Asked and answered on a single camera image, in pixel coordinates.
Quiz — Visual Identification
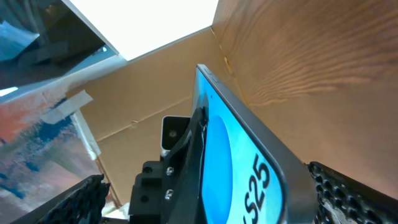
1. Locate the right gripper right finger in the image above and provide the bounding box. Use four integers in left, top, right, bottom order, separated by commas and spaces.
307, 162, 397, 224

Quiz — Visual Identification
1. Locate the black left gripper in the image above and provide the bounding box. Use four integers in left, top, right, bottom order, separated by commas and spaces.
128, 108, 207, 224

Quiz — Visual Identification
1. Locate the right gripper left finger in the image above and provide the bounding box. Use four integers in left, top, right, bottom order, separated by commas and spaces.
12, 174, 111, 224

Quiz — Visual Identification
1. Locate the Galaxy S25 smartphone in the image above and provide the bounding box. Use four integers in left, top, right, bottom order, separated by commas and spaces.
193, 64, 318, 223

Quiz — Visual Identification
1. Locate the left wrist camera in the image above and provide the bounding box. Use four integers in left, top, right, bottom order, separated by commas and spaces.
160, 115, 190, 158

